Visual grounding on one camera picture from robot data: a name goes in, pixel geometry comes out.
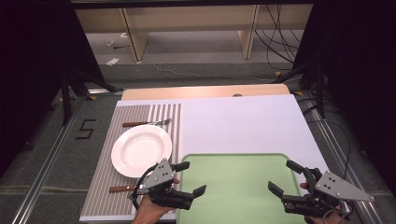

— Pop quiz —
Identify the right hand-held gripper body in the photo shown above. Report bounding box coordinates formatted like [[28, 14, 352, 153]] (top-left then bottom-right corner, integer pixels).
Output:
[[281, 167, 375, 218]]

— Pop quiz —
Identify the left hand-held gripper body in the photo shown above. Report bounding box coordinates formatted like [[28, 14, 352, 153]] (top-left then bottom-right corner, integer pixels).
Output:
[[135, 158, 194, 211]]

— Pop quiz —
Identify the white deep plate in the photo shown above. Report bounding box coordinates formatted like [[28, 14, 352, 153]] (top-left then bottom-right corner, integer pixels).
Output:
[[110, 124, 173, 179]]

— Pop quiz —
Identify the green tray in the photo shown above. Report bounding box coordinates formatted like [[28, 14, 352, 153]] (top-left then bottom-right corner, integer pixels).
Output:
[[176, 152, 308, 224]]

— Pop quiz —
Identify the knife with wooden handle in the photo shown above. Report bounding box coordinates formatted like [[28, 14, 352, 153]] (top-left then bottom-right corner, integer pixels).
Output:
[[108, 185, 138, 193]]

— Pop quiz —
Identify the fork with wooden handle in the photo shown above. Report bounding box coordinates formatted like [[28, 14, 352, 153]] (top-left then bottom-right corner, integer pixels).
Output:
[[121, 117, 173, 128]]

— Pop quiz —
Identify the person's right hand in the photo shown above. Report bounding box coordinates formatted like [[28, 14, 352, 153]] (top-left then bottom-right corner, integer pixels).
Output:
[[305, 211, 347, 224]]

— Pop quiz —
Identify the person's left hand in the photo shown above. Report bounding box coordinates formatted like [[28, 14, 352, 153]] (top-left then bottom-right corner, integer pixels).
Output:
[[132, 195, 177, 224]]

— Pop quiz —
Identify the white board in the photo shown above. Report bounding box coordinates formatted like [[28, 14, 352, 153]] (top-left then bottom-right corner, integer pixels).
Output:
[[78, 93, 330, 223]]

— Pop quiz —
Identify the grey striped placemat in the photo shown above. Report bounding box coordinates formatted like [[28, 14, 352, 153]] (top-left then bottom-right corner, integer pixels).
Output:
[[79, 103, 182, 217]]

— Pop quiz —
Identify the wooden table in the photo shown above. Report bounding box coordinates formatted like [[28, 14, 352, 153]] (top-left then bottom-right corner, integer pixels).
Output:
[[120, 83, 291, 101]]

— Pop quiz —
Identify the black metal stand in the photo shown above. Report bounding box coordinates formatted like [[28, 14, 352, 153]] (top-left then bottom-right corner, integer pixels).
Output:
[[60, 65, 124, 126], [273, 60, 327, 119]]

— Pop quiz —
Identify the black curtain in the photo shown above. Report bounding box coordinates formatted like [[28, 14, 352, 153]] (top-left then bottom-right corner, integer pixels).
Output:
[[0, 0, 106, 180], [291, 0, 396, 202]]

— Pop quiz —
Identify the light wooden desk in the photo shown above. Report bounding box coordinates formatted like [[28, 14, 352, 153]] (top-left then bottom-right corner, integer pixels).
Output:
[[74, 3, 314, 63]]

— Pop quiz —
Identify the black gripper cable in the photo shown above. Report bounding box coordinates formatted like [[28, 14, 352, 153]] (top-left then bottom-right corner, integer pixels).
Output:
[[128, 163, 158, 210]]

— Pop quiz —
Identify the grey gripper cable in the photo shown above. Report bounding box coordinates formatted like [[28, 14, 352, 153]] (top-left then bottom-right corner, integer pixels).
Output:
[[322, 200, 355, 224]]

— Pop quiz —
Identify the aluminium floor rail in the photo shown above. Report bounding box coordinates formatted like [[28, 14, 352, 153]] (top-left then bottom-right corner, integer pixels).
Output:
[[11, 95, 88, 224], [302, 91, 385, 224]]

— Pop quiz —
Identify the black floor cable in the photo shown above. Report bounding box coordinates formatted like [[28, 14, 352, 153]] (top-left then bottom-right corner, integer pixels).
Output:
[[306, 98, 352, 182]]

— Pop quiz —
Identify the bundle of black cables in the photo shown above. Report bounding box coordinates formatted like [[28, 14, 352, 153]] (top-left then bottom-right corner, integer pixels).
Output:
[[254, 3, 303, 65]]

